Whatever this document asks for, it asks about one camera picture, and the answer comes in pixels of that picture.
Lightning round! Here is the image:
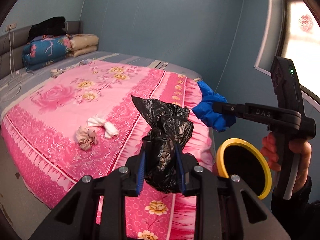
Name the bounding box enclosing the beige pink knotted cloth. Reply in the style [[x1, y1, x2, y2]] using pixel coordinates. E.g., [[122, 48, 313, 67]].
[[75, 126, 97, 151]]

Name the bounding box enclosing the pink floral bedspread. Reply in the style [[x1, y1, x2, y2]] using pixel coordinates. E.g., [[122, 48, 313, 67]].
[[1, 60, 213, 239]]

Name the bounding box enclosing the grey padded headboard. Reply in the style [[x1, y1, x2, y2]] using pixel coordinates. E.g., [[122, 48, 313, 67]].
[[0, 20, 83, 80]]

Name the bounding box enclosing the beige folded quilt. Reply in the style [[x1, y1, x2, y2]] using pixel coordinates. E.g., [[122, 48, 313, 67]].
[[68, 34, 99, 57]]

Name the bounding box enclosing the blue floral folded quilt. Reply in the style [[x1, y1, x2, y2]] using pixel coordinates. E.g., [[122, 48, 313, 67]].
[[22, 36, 71, 72]]

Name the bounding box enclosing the white knotted tissue wad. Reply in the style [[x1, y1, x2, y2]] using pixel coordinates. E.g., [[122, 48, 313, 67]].
[[87, 116, 119, 139]]

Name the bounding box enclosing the crumpled patterned cloth on bed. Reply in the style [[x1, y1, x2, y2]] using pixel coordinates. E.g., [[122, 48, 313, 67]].
[[50, 59, 95, 79]]

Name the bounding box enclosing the grey striped bed sheet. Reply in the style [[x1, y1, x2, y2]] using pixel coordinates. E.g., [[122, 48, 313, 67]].
[[1, 51, 202, 118]]

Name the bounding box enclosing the wall power outlet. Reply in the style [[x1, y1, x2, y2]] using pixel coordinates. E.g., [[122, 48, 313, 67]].
[[5, 23, 17, 31]]

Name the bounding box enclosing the black clothing pile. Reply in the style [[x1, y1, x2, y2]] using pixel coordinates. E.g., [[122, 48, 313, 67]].
[[27, 16, 66, 42]]

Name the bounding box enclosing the window with red decoration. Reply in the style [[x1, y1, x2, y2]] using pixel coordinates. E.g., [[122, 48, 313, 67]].
[[277, 0, 320, 68]]

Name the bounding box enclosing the black plastic bag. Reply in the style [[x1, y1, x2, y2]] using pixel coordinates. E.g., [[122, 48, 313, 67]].
[[131, 96, 194, 194]]

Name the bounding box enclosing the blue glove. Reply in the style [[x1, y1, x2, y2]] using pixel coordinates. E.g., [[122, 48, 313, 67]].
[[192, 81, 236, 132]]

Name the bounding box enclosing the white charging cable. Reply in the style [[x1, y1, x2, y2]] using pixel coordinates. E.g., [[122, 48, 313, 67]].
[[0, 27, 34, 103]]

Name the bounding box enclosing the right human hand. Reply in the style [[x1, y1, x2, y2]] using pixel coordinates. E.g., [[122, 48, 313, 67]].
[[260, 132, 313, 194]]

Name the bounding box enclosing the yellow rimmed black trash bin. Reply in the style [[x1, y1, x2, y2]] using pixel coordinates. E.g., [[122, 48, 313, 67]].
[[215, 138, 272, 199]]

